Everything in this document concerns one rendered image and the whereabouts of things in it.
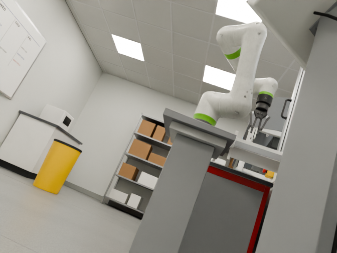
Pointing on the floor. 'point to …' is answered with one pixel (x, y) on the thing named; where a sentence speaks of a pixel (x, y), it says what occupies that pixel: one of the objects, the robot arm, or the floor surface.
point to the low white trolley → (226, 212)
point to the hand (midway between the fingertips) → (254, 133)
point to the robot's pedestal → (176, 190)
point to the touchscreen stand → (308, 159)
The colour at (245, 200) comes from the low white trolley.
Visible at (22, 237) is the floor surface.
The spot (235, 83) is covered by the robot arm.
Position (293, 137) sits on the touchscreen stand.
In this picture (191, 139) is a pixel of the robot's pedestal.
